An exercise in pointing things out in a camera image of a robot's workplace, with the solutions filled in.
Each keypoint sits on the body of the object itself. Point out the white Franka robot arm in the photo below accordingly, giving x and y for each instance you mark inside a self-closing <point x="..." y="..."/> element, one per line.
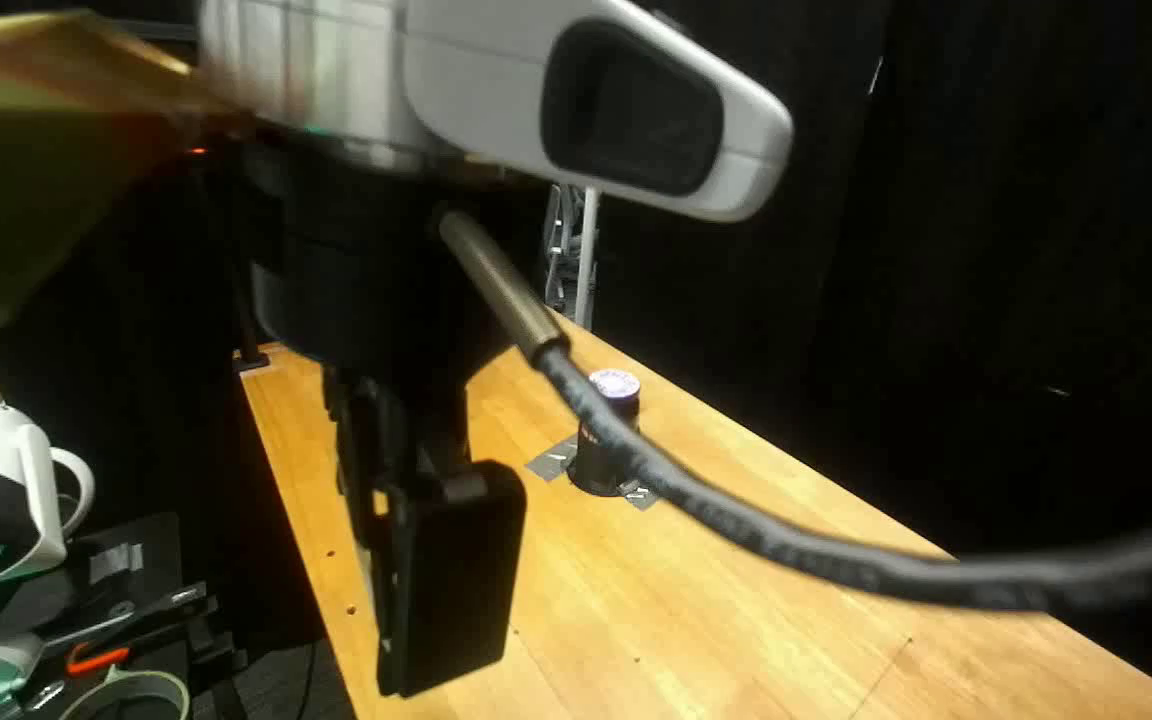
<point x="471" y="64"/>

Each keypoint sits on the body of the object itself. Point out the perforated metal frame post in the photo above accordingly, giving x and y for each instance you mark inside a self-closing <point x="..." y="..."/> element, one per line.
<point x="568" y="255"/>

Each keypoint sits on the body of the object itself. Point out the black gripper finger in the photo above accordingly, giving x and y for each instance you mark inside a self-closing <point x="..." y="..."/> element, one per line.
<point x="456" y="584"/>

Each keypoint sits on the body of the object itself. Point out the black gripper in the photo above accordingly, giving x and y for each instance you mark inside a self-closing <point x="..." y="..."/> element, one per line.
<point x="348" y="265"/>

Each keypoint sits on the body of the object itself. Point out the blurred gold green object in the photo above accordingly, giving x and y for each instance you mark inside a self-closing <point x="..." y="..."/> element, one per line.
<point x="28" y="147"/>

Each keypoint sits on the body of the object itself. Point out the small dark jar silver lid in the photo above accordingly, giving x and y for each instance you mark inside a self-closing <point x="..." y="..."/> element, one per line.
<point x="600" y="462"/>

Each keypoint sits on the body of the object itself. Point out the white mug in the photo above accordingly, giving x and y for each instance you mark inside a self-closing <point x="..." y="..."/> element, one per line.
<point x="2" y="485"/>

